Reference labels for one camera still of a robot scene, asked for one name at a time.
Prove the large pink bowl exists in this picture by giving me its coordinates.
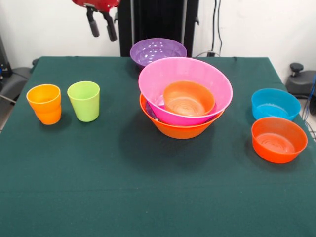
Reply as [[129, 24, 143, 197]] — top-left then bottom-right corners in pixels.
[[138, 57, 234, 126]]

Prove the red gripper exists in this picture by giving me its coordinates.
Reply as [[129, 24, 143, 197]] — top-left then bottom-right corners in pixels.
[[71, 0, 121, 42]]

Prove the grey floor stand base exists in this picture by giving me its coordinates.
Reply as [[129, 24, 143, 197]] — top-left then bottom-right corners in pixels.
[[0, 66, 31, 104], [286, 63, 316, 99]]

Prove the small red bowl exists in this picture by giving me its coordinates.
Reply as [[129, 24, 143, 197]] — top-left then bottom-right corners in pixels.
[[251, 117, 308, 164], [162, 80, 216, 117]]

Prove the small blue bowl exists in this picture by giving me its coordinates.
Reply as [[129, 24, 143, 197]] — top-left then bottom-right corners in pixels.
[[251, 88, 302, 121]]

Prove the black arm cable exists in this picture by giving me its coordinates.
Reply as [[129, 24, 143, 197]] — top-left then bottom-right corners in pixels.
[[216, 0, 223, 57], [211, 0, 218, 53]]

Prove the large orange bowl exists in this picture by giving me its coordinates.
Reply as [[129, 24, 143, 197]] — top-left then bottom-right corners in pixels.
[[139, 93, 226, 140]]

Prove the orange cup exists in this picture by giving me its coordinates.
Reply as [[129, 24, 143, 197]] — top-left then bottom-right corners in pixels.
[[26, 83, 62, 125]]

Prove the dark green tablecloth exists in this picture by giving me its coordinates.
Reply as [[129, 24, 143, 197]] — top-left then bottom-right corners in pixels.
[[0, 56, 316, 237]]

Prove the blue cable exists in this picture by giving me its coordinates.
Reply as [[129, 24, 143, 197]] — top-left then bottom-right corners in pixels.
[[302, 74, 316, 139]]

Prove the black equipment case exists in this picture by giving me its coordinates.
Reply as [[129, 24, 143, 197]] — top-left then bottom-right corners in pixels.
[[0, 34, 13, 78]]

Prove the green cup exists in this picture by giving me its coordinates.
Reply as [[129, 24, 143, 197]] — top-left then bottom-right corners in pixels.
[[67, 80, 101, 122]]

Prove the purple bowl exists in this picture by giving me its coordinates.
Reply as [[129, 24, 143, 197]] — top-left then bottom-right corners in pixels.
[[145, 101, 218, 124], [129, 38, 188, 70]]

